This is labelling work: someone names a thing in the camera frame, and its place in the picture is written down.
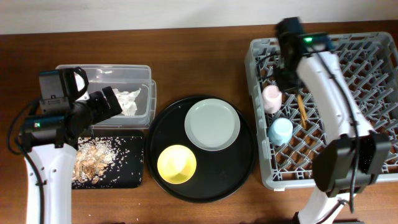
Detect clear plastic bin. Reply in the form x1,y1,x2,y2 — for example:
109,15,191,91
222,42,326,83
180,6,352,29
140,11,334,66
45,63,157,130

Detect wooden chopstick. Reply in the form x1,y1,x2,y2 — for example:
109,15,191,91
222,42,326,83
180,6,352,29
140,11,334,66
297,94,307,129

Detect grey plate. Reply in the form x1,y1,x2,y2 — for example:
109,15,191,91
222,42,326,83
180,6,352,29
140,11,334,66
184,98,241,151

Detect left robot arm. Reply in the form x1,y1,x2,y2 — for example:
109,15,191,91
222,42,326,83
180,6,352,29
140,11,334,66
15,67,122,223

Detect pink cup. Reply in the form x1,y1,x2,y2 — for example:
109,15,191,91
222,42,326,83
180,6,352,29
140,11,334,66
262,85,282,114

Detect black rectangular tray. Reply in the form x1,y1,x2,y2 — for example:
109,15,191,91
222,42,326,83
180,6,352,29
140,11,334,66
71,129,146,190

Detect white tissue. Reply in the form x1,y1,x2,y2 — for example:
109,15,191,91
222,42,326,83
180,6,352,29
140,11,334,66
113,88,141,116

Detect yellow bowl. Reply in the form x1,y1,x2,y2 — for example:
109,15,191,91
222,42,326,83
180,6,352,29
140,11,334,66
157,145,197,185

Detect grey dishwasher rack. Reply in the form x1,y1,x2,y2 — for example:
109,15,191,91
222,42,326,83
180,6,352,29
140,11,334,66
244,32,397,191

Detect blue cup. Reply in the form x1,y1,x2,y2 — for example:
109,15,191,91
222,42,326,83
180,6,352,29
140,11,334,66
268,118,293,146

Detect food scraps with rice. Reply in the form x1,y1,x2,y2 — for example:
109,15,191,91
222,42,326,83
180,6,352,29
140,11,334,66
72,136,144,186

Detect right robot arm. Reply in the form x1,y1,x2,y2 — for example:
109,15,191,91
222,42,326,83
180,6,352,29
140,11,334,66
274,17,392,223

